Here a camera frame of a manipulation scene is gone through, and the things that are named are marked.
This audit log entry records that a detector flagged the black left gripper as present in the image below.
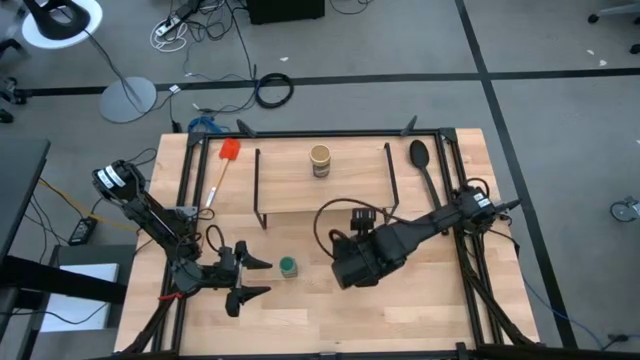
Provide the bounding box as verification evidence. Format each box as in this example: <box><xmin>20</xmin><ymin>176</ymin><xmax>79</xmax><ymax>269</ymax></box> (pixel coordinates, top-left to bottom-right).
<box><xmin>201</xmin><ymin>240</ymin><xmax>274</xmax><ymax>318</ymax></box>

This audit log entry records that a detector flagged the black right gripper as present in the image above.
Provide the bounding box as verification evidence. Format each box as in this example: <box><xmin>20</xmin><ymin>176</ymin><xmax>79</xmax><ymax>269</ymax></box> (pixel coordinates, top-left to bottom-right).
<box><xmin>331</xmin><ymin>227</ymin><xmax>402</xmax><ymax>291</ymax></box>

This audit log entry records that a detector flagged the green lid spice jar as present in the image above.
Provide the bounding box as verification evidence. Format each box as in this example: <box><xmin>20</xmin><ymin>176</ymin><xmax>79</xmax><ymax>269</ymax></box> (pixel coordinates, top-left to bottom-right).
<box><xmin>278</xmin><ymin>255</ymin><xmax>300</xmax><ymax>280</ymax></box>

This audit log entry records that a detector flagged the yellow lid spice jar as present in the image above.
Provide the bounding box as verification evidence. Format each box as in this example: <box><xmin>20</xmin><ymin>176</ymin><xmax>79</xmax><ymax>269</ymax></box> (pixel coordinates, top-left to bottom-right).
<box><xmin>308</xmin><ymin>143</ymin><xmax>333</xmax><ymax>180</ymax></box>

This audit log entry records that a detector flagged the black plastic spoon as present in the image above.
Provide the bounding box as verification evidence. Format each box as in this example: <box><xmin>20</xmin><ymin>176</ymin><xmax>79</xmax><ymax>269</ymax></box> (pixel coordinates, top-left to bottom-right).
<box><xmin>408</xmin><ymin>139</ymin><xmax>445</xmax><ymax>212</ymax></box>

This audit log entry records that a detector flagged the grey cabinet white top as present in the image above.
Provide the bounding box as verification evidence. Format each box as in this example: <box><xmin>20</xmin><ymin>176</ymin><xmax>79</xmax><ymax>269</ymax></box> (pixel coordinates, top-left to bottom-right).
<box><xmin>28</xmin><ymin>243</ymin><xmax>137</xmax><ymax>360</ymax></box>

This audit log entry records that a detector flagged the black power adapter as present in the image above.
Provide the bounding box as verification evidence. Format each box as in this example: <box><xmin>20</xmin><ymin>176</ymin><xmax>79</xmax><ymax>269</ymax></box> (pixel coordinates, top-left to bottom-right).
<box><xmin>67</xmin><ymin>215</ymin><xmax>99</xmax><ymax>247</ymax></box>

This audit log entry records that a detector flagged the round grey stand base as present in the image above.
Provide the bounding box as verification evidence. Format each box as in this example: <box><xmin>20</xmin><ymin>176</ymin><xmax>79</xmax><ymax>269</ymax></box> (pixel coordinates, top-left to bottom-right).
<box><xmin>97</xmin><ymin>75</ymin><xmax>158</xmax><ymax>125</ymax></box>

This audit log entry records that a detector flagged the black box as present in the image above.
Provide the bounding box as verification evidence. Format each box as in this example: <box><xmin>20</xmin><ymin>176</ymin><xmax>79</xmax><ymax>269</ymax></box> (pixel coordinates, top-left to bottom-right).
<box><xmin>246</xmin><ymin>0</ymin><xmax>327</xmax><ymax>26</ymax></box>

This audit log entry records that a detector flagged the white power strip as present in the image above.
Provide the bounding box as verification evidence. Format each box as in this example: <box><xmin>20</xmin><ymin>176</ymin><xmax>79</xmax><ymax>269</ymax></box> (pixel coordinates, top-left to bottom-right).
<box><xmin>149</xmin><ymin>13</ymin><xmax>190</xmax><ymax>54</ymax></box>

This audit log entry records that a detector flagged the grey caster wheel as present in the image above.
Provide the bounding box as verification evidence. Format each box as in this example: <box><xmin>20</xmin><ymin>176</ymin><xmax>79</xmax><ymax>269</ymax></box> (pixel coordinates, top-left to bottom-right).
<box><xmin>609</xmin><ymin>196</ymin><xmax>640</xmax><ymax>224</ymax></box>

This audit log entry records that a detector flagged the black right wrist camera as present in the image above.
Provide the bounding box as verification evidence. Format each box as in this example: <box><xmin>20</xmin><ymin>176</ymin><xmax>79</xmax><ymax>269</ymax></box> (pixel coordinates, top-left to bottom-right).
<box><xmin>350</xmin><ymin>207</ymin><xmax>377</xmax><ymax>232</ymax></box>

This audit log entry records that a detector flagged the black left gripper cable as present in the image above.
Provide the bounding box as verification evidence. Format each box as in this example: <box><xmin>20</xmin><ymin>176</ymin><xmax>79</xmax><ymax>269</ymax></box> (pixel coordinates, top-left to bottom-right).
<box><xmin>204</xmin><ymin>224</ymin><xmax>227</xmax><ymax>255</ymax></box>

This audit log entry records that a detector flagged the dark right arm cable loop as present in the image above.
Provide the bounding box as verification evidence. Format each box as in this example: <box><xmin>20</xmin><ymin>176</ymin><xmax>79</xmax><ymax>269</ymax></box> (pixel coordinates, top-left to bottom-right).
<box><xmin>312</xmin><ymin>197</ymin><xmax>401</xmax><ymax>261</ymax></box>

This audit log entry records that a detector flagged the wooden shelf black metal frame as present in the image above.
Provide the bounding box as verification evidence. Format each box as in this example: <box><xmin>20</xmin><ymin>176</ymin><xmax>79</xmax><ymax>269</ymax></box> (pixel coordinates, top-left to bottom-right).
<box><xmin>252</xmin><ymin>141</ymin><xmax>401</xmax><ymax>231</ymax></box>

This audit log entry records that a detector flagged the black table frame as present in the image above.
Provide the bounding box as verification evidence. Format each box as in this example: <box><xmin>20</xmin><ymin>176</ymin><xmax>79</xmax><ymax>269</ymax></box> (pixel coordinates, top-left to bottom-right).
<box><xmin>119</xmin><ymin>127</ymin><xmax>544</xmax><ymax>360</ymax></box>

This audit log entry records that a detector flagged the red spatula wooden handle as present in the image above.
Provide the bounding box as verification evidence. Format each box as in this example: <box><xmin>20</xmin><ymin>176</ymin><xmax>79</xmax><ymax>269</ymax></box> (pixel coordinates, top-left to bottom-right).
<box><xmin>204</xmin><ymin>137</ymin><xmax>243</xmax><ymax>210</ymax></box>

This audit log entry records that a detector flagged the blue floor cable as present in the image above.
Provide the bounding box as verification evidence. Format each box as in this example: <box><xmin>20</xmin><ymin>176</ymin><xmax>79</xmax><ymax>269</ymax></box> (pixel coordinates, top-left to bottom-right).
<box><xmin>186</xmin><ymin>115</ymin><xmax>220</xmax><ymax>134</ymax></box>

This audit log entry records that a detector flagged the coiled black floor cable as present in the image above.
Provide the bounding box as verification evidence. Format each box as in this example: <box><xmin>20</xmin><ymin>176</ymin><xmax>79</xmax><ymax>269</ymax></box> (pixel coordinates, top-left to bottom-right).
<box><xmin>254</xmin><ymin>72</ymin><xmax>296</xmax><ymax>110</ymax></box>

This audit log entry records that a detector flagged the yellow cable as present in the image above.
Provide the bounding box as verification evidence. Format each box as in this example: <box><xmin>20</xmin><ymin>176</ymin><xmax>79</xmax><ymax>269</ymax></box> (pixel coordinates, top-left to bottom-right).
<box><xmin>38</xmin><ymin>176</ymin><xmax>140</xmax><ymax>234</ymax></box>

